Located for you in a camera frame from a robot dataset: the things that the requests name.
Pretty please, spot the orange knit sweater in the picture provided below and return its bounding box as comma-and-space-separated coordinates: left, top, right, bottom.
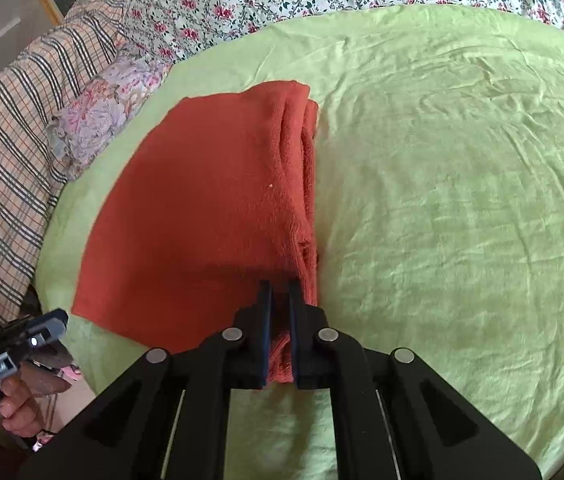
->
70, 79, 321, 386

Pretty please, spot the person's left hand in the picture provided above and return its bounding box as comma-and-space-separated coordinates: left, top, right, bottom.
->
0, 375, 43, 438

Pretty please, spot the beige plaid blanket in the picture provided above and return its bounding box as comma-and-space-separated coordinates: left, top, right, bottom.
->
0, 0, 125, 323

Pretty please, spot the lilac floral pillow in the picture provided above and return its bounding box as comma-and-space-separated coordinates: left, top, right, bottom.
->
46, 47, 171, 181

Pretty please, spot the light green bed sheet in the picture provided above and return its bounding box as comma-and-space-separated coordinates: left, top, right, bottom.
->
35, 4, 564, 479

